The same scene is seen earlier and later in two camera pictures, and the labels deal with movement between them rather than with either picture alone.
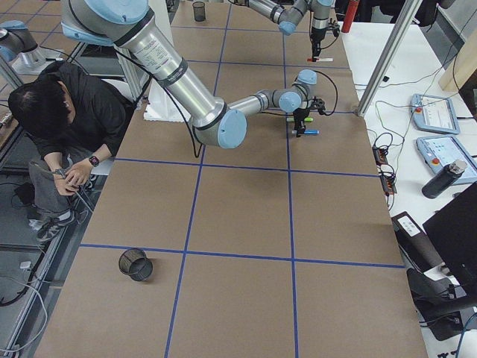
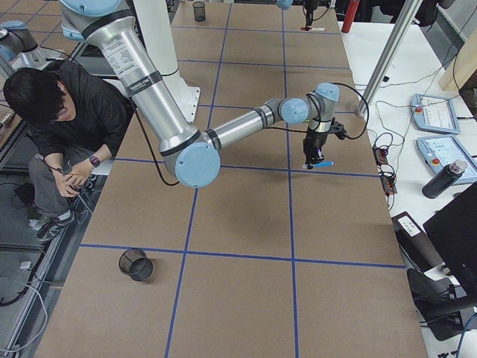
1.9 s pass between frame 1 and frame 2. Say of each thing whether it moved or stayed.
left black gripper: moved
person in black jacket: stayed
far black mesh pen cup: stayed
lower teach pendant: stayed
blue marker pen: moved
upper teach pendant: stayed
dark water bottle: stayed
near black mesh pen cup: stayed
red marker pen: moved
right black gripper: moved
